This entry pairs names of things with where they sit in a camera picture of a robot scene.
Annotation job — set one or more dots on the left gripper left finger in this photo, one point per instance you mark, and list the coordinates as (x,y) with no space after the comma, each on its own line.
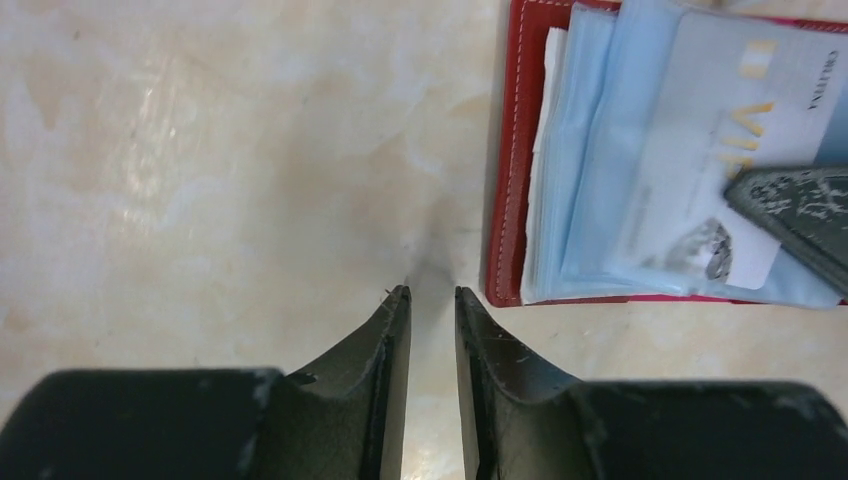
(341,416)

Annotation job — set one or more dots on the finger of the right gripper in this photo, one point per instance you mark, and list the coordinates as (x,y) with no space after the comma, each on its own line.
(804,208)

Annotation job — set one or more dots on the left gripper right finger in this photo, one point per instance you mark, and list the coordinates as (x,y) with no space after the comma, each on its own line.
(522,417)

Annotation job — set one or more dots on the white credit card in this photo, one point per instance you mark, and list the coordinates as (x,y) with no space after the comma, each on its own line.
(737,93)

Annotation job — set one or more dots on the red card holder wallet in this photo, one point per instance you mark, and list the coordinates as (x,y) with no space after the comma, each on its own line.
(581,83)

